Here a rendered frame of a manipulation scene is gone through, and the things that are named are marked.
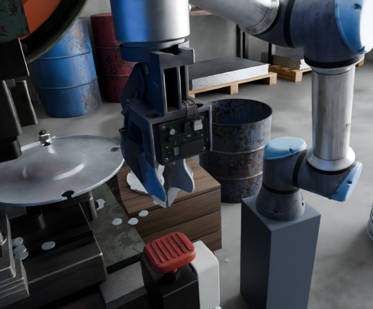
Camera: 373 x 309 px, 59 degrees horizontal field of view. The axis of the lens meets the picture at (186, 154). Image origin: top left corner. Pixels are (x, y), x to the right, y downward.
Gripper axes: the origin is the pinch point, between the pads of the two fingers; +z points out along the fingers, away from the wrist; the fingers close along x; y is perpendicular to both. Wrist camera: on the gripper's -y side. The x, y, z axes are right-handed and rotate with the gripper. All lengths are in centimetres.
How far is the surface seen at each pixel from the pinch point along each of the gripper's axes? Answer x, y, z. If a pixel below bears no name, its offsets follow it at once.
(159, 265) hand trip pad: -2.7, 2.4, 9.3
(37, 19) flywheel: -4, -66, -19
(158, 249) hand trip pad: -1.5, -0.5, 9.3
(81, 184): -7.5, -22.0, 7.1
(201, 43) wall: 221, -363, 46
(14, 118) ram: -15.1, -25.5, -6.7
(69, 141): -5.4, -43.7, 7.1
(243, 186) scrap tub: 81, -87, 74
